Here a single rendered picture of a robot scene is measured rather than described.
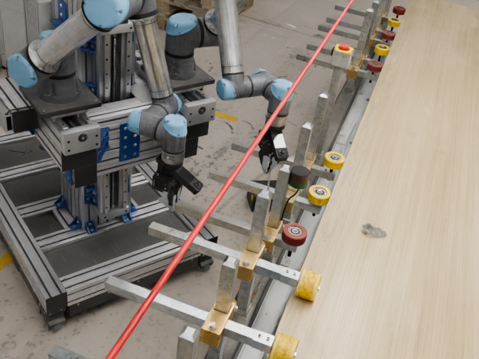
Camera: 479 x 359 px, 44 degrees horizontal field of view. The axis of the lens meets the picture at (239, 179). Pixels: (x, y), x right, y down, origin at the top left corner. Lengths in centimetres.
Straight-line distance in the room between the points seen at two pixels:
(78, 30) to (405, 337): 128
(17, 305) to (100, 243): 45
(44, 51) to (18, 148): 155
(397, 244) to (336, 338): 48
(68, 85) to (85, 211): 80
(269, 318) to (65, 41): 109
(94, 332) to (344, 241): 128
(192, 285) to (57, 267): 65
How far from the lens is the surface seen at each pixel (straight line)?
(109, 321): 278
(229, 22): 202
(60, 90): 219
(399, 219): 212
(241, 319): 190
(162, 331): 275
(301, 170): 184
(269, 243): 192
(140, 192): 312
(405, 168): 240
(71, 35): 189
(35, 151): 344
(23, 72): 203
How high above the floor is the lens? 213
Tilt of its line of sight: 36 degrees down
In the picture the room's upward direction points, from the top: 9 degrees clockwise
